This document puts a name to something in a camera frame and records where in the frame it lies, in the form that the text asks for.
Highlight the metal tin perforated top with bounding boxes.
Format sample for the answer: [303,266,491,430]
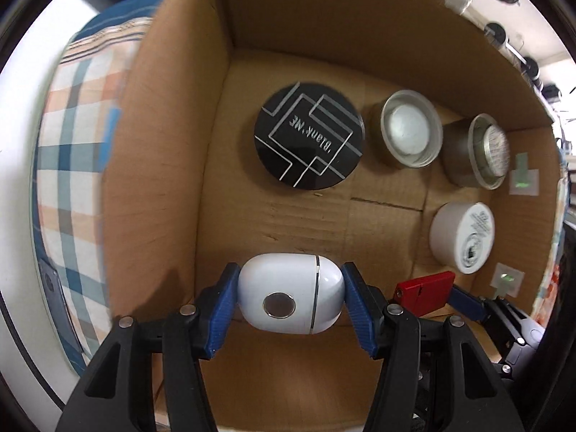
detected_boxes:
[441,113,511,190]

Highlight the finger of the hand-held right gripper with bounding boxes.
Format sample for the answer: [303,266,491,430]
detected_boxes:
[450,284,491,323]

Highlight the grey-blue phone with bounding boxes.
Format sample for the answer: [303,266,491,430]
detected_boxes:
[37,261,68,320]

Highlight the white round jar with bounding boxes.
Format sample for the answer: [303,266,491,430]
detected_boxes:
[428,201,496,275]

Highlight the white oval earbud case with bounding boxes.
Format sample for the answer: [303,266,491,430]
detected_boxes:
[238,252,346,334]

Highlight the cardboard box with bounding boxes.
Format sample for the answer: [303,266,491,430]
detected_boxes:
[101,0,565,432]

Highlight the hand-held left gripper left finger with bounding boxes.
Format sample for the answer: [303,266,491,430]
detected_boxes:
[54,262,241,432]

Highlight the checkered tablecloth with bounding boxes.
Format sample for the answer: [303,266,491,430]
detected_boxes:
[29,0,167,376]

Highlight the black round tin white lines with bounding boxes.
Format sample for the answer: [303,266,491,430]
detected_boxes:
[253,80,365,190]

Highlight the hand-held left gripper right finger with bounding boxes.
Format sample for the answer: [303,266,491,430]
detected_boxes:
[339,261,527,432]

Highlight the silver tin white lid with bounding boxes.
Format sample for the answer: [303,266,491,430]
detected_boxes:
[370,90,444,169]

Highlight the small red box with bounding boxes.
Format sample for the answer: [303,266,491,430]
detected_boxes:
[394,271,455,316]

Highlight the short barbell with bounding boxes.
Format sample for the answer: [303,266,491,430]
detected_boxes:
[483,22,543,84]

